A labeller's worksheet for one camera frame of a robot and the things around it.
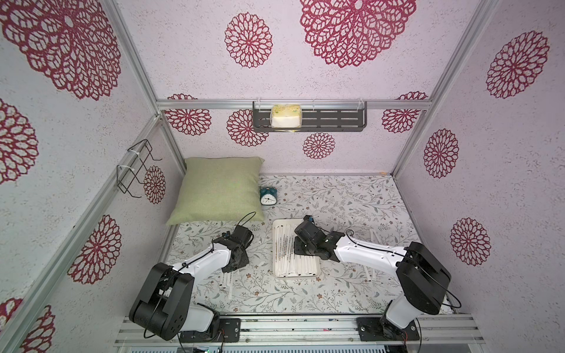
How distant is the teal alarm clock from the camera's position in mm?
1050

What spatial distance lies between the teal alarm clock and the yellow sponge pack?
288mm

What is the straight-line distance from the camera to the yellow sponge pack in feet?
3.00
